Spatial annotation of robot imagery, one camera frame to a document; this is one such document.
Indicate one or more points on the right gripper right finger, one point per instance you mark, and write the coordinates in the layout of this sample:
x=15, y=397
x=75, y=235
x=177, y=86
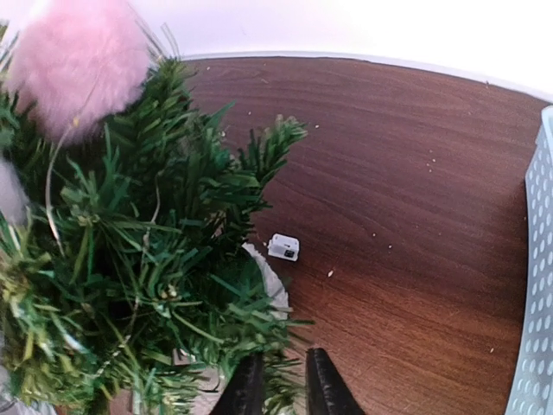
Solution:
x=326, y=391

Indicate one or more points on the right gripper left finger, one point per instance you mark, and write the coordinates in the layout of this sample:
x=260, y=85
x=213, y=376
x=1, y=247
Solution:
x=244, y=394

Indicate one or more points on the white battery box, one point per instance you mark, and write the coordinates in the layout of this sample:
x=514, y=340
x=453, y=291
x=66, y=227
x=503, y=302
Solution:
x=284, y=247

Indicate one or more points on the small green christmas tree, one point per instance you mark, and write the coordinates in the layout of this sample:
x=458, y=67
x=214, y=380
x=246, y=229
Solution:
x=129, y=273

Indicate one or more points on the white fluffy ornament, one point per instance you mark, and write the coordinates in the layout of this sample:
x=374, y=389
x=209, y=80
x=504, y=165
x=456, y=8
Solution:
x=13, y=198

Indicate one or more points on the pink pompom ornament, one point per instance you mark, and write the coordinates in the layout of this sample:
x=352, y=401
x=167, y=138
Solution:
x=77, y=62

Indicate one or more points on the white tree pot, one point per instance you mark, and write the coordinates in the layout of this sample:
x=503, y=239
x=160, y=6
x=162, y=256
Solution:
x=273, y=285

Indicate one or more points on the blue plastic basket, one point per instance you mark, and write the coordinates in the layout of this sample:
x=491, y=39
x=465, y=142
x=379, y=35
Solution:
x=531, y=391

